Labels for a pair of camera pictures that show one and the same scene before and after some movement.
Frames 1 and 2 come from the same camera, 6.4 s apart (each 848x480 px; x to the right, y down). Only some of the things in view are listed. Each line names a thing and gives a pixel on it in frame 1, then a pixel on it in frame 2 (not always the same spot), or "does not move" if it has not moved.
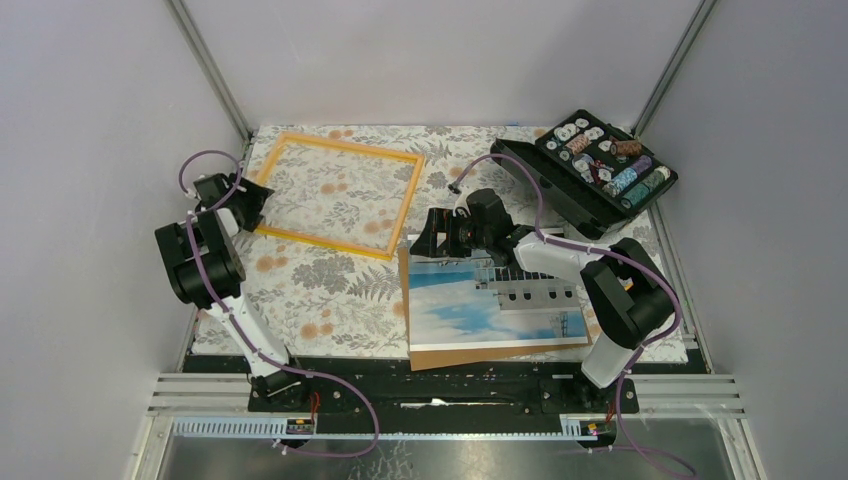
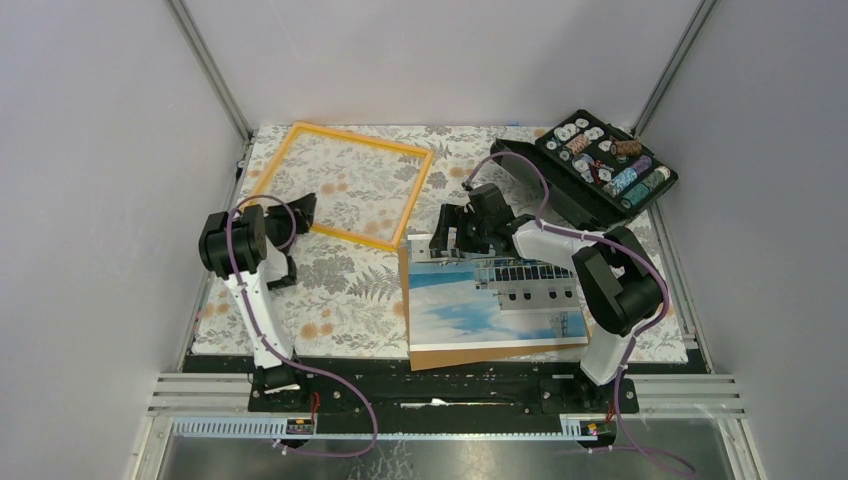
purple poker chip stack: [642, 164] does not move
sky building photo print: [479, 302] does not move
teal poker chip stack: [633, 197] does not move
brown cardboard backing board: [423, 359] does not move
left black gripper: [254, 195] → [304, 207]
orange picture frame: [269, 176] → [394, 245]
